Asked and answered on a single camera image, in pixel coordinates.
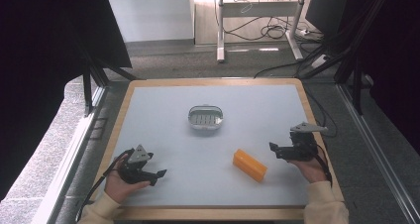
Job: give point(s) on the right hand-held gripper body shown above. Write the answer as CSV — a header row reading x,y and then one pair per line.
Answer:
x,y
303,148

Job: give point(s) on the black curtain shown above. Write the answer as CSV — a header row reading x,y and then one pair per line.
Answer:
x,y
43,68

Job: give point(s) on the metal soap dish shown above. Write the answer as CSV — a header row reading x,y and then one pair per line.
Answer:
x,y
205,118

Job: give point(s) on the person's left hand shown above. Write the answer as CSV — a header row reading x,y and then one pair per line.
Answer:
x,y
115,187

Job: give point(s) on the orange soap bar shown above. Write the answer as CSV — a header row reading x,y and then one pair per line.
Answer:
x,y
249,165

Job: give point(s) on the white desk frame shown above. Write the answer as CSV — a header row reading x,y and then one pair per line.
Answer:
x,y
257,9

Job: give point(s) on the person's right hand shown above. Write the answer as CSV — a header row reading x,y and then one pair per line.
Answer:
x,y
313,171

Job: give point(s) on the white cabinet panel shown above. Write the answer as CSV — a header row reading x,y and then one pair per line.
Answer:
x,y
152,16

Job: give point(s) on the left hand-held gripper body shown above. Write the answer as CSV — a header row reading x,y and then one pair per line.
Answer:
x,y
133,171

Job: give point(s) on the black metal stand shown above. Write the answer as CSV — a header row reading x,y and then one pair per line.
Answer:
x,y
90,78

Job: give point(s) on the white power strip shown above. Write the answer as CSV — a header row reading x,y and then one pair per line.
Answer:
x,y
319,61

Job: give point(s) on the aluminium frame rail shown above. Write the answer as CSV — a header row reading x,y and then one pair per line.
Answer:
x,y
376,148
66,171

